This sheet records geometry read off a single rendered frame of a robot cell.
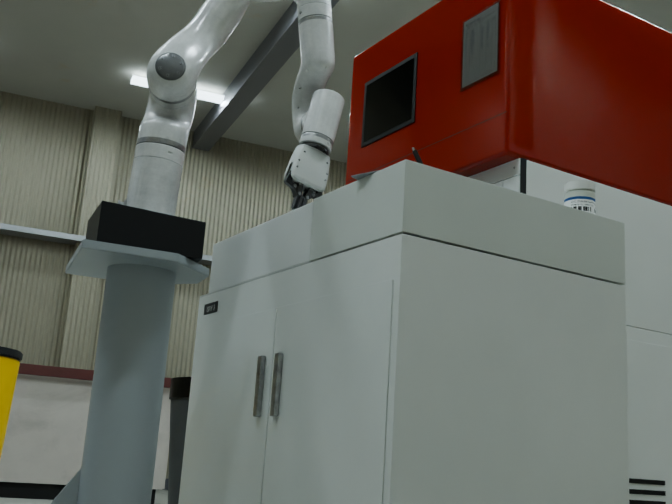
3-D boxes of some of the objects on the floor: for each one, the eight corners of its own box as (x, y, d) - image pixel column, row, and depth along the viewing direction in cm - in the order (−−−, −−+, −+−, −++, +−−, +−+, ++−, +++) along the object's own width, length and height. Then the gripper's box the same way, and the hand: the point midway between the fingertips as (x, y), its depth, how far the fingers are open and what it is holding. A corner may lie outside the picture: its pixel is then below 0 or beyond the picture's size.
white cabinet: (366, 601, 254) (380, 327, 273) (633, 681, 174) (626, 286, 193) (160, 608, 221) (193, 296, 241) (371, 709, 141) (395, 231, 161)
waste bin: (250, 540, 418) (263, 392, 435) (302, 554, 369) (314, 387, 387) (137, 538, 392) (155, 380, 409) (176, 553, 344) (195, 373, 361)
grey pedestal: (-92, 662, 151) (-17, 216, 171) (-82, 616, 191) (-21, 258, 211) (191, 656, 170) (229, 254, 190) (147, 615, 210) (183, 286, 229)
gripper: (297, 130, 209) (278, 197, 203) (347, 156, 216) (329, 222, 209) (282, 139, 215) (263, 204, 209) (331, 164, 222) (314, 228, 216)
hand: (298, 205), depth 210 cm, fingers closed
